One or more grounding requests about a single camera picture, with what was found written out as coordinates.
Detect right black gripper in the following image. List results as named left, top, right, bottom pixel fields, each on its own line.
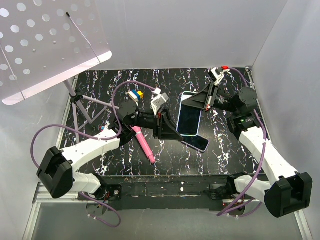
left=180, top=81, right=238, bottom=115

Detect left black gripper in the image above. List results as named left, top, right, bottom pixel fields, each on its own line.
left=129, top=106, right=185, bottom=140

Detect phone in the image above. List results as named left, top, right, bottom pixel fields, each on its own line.
left=176, top=91, right=202, bottom=137
left=181, top=135, right=210, bottom=153

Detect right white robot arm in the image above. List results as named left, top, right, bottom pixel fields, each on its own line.
left=181, top=83, right=313, bottom=218

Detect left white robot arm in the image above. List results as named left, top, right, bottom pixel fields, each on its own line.
left=37, top=100, right=183, bottom=200

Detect pink marker pen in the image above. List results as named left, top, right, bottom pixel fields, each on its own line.
left=132, top=126, right=156, bottom=164

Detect white blue yellow toy blocks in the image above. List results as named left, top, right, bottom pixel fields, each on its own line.
left=128, top=90, right=144, bottom=103

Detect perforated white music stand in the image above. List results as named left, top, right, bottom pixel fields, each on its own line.
left=0, top=0, right=121, bottom=145

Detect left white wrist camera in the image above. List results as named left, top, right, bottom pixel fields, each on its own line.
left=150, top=88, right=169, bottom=116

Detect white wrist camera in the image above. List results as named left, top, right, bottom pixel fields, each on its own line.
left=208, top=65, right=230, bottom=87
left=150, top=88, right=169, bottom=116

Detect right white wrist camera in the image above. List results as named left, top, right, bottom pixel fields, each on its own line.
left=208, top=65, right=230, bottom=87

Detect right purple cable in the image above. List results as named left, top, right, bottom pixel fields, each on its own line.
left=216, top=67, right=267, bottom=218

